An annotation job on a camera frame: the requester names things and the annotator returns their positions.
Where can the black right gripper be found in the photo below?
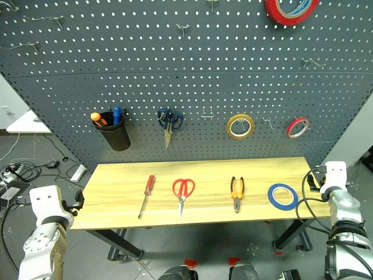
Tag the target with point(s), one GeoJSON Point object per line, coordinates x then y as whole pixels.
{"type": "Point", "coordinates": [322, 176]}

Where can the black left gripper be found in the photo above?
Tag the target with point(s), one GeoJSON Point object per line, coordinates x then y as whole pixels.
{"type": "Point", "coordinates": [70, 207]}

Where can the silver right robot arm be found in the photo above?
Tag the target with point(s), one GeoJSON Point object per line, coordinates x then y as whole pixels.
{"type": "Point", "coordinates": [346, 221]}

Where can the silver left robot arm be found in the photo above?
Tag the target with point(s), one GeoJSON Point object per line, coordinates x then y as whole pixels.
{"type": "Point", "coordinates": [43, 248]}

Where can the grey pegboard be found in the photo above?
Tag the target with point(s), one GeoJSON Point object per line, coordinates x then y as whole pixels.
{"type": "Point", "coordinates": [175, 73]}

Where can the white bar on floor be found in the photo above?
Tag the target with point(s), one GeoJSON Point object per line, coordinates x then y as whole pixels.
{"type": "Point", "coordinates": [78, 172]}

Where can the blue tape roll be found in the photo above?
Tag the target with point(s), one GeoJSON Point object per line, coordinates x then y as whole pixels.
{"type": "Point", "coordinates": [281, 207]}

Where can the black power adapter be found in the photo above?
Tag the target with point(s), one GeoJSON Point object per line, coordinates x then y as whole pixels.
{"type": "Point", "coordinates": [53, 164]}

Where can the small red tape roll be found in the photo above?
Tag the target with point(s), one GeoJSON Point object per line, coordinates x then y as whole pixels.
{"type": "Point", "coordinates": [289, 131]}

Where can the dark equipment case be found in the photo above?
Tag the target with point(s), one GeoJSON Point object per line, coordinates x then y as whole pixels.
{"type": "Point", "coordinates": [367, 159]}

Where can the metal pegboard hook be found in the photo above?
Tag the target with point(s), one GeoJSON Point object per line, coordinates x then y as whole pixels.
{"type": "Point", "coordinates": [26, 45]}
{"type": "Point", "coordinates": [269, 122]}
{"type": "Point", "coordinates": [10, 6]}
{"type": "Point", "coordinates": [304, 122]}
{"type": "Point", "coordinates": [241, 124]}
{"type": "Point", "coordinates": [183, 27]}
{"type": "Point", "coordinates": [212, 3]}
{"type": "Point", "coordinates": [312, 62]}
{"type": "Point", "coordinates": [46, 19]}

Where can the grey flat device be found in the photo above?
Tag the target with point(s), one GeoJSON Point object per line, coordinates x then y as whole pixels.
{"type": "Point", "coordinates": [11, 191]}

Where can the black cup holder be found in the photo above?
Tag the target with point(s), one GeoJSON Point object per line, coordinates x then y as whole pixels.
{"type": "Point", "coordinates": [118, 137]}

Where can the white power strip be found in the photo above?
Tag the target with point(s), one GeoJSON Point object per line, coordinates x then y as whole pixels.
{"type": "Point", "coordinates": [11, 175]}

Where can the orange black pliers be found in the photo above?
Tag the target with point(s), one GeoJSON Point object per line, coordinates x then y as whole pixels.
{"type": "Point", "coordinates": [236, 198]}

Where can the yellow tape roll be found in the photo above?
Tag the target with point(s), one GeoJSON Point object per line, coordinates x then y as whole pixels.
{"type": "Point", "coordinates": [240, 136]}

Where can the white side table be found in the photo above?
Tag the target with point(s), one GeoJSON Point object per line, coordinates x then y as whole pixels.
{"type": "Point", "coordinates": [27, 124]}

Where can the large red tape roll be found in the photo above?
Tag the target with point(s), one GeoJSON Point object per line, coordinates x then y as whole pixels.
{"type": "Point", "coordinates": [272, 13]}

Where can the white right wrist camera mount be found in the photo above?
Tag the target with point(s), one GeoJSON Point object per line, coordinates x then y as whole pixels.
{"type": "Point", "coordinates": [335, 175]}

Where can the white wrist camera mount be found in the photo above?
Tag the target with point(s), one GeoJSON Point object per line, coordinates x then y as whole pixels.
{"type": "Point", "coordinates": [45, 201]}
{"type": "Point", "coordinates": [335, 175]}

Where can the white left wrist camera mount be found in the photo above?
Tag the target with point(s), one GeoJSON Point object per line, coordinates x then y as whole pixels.
{"type": "Point", "coordinates": [45, 201]}

